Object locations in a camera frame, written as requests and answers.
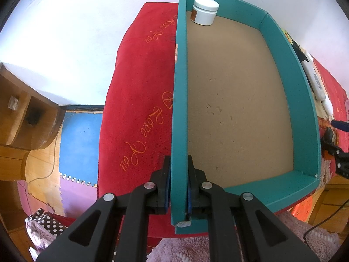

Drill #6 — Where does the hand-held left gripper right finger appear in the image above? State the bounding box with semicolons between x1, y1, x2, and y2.
186;154;321;262

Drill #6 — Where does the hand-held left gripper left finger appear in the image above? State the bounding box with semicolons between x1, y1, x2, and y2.
35;155;172;262

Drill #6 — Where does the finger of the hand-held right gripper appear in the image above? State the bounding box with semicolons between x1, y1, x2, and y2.
320;128;349;181
331;119;349;132

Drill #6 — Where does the white earbuds case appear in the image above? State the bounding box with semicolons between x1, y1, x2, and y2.
321;98;334;116

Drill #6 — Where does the white remote control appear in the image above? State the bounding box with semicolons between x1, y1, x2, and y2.
302;60;326;101

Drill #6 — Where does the teal cardboard box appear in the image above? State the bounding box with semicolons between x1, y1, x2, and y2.
170;0;322;235

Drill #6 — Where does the red printed bedsheet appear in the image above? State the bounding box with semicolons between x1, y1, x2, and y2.
284;30;349;186

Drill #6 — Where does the wooden nightstand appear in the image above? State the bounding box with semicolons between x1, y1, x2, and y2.
308;175;349;234

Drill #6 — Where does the orange plastic stool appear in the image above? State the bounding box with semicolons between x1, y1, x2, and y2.
290;196;313;221

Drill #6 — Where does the red embroidered towel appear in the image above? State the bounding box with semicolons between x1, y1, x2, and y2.
97;2;311;239

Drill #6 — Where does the pink fluffy blanket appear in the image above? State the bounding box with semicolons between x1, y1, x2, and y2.
147;210;341;262

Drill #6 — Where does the purple foam floor mat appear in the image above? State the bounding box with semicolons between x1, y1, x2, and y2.
58;173;99;217

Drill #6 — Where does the blue foam floor mat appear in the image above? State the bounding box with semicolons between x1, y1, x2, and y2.
58;112;104;182

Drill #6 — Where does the polka dot bag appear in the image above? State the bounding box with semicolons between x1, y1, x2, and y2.
25;207;68;261

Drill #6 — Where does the pink foam floor mat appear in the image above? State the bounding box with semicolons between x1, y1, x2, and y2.
16;180;66;216

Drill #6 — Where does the wooden cabinet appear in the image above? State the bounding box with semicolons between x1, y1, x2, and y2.
0;61;66;182

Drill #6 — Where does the white plastic jar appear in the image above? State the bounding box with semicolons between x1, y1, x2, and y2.
190;0;220;27

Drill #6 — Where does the black cable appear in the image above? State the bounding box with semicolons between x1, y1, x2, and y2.
303;196;349;241

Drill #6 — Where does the thin floor cable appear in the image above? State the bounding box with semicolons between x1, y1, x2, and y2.
27;115;66;186

